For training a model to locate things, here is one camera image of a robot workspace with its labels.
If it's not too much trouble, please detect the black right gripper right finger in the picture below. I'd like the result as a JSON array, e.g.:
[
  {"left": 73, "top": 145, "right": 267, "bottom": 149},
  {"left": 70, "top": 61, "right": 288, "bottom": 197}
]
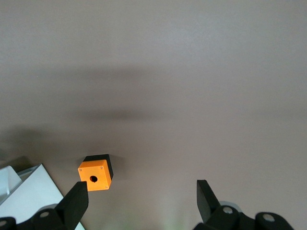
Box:
[{"left": 193, "top": 179, "right": 296, "bottom": 230}]

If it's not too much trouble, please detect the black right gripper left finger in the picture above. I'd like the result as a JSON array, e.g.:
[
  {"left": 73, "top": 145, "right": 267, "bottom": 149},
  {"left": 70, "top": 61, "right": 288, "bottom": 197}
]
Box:
[{"left": 0, "top": 181, "right": 90, "bottom": 230}]

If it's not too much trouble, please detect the white drawer cabinet housing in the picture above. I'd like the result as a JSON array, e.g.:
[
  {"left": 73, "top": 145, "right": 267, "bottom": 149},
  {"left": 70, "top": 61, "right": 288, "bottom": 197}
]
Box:
[{"left": 0, "top": 163, "right": 87, "bottom": 230}]

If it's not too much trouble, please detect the orange black button enclosure box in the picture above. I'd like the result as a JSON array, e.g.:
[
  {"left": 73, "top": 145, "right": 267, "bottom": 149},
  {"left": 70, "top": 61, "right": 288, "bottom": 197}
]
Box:
[{"left": 77, "top": 153, "right": 114, "bottom": 192}]

